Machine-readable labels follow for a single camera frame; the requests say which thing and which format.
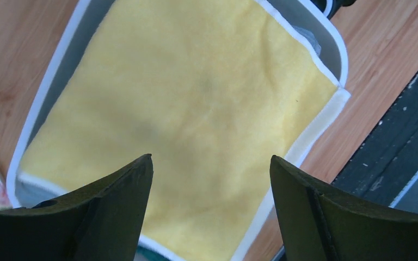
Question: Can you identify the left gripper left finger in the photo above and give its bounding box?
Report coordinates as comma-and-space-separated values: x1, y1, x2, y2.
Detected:
0, 154, 153, 260

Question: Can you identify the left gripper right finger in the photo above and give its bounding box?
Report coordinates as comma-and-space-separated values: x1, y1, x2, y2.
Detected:
269, 156, 418, 260

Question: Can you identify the dark green garment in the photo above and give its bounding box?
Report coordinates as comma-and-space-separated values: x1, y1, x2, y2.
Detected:
134, 246, 169, 261

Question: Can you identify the yellow towel white trim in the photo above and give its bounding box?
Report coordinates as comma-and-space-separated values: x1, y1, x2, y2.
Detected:
17, 0, 352, 261

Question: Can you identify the pink and teal kids suitcase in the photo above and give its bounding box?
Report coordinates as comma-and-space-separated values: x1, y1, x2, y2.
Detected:
311, 0, 356, 20

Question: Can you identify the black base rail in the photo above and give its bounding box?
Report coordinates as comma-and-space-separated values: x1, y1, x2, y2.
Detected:
330, 71, 418, 214

